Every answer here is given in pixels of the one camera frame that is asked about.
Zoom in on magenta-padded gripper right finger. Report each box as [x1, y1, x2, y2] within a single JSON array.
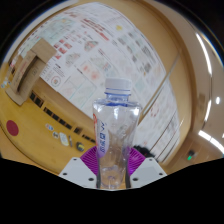
[[125, 146, 168, 189]]

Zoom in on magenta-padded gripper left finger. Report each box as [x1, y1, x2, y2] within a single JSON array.
[[58, 145, 100, 189]]

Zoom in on clear water bottle white cap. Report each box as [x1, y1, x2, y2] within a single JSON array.
[[92, 77, 142, 191]]

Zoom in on black and yellow tape measure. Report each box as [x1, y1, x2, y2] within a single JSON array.
[[76, 142, 86, 153]]

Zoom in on white rectangular card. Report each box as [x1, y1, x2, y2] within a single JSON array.
[[59, 132, 70, 148]]

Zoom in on flat round red coaster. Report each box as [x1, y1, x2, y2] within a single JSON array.
[[5, 119, 20, 137]]

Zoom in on ceiling light strips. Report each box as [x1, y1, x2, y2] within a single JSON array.
[[194, 31, 224, 154]]

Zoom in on narrow wall poster sheet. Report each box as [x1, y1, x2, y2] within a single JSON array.
[[133, 79, 181, 164]]

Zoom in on large wall poster sheet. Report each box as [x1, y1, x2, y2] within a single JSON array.
[[9, 1, 168, 119]]

